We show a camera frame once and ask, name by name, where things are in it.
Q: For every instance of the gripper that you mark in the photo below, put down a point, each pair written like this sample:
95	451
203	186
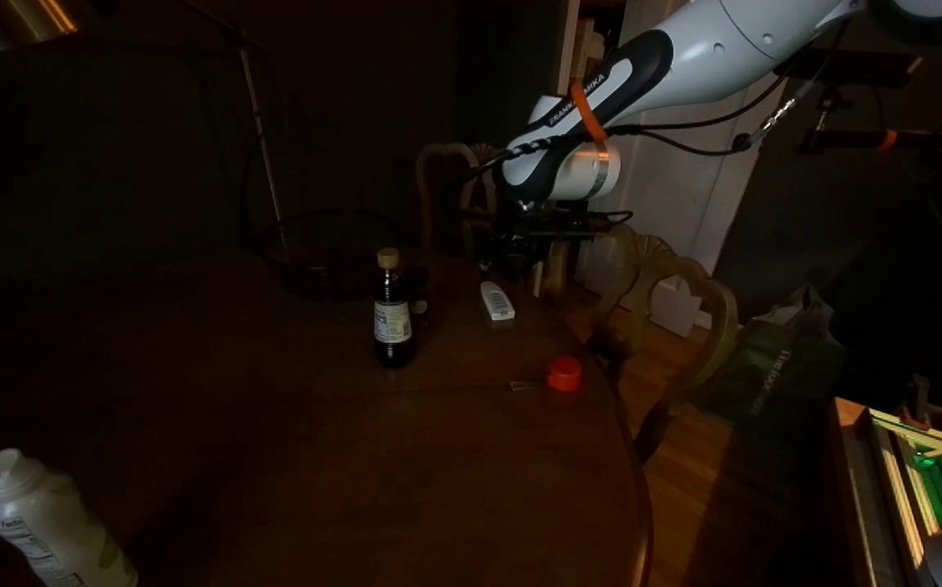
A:
513	238

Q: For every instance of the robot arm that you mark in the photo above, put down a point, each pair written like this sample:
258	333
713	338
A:
707	57

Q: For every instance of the white remote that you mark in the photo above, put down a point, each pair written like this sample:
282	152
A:
497	301

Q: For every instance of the wooden chair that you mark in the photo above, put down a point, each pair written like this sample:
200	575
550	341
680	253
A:
446	191
670	310

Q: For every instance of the orange measuring scoop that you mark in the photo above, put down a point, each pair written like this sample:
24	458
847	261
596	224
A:
563	374

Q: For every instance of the dark glass bottle with label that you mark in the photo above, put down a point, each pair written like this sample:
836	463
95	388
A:
393	322

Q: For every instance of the white cabinet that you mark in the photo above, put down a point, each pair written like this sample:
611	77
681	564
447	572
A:
674	187

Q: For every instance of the floor lamp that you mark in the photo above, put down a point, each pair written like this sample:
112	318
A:
263	139

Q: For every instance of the green bag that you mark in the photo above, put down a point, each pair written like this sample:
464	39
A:
776	367

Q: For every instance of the black stand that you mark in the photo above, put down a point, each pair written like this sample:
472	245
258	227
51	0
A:
862	106

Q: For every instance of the white plastic bottle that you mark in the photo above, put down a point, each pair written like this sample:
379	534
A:
42	530

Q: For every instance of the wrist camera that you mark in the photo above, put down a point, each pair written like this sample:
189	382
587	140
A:
581	220

